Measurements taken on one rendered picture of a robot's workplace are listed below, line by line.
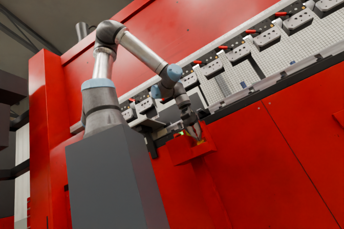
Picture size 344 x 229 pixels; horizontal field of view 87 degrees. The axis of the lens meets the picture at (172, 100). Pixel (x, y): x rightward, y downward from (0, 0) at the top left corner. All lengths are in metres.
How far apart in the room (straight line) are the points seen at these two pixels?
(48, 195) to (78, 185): 1.21
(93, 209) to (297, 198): 0.88
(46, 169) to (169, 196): 1.03
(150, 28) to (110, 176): 1.47
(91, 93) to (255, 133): 0.83
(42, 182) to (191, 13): 1.79
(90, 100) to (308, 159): 0.98
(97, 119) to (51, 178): 1.21
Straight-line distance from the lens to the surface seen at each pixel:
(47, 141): 1.86
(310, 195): 1.12
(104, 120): 0.59
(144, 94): 1.50
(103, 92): 0.66
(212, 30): 1.51
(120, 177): 0.51
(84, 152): 0.57
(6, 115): 1.95
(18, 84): 2.20
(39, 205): 1.85
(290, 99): 1.13
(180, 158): 0.91
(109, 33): 0.96
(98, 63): 0.95
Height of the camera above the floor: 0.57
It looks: 24 degrees up
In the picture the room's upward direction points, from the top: 21 degrees counter-clockwise
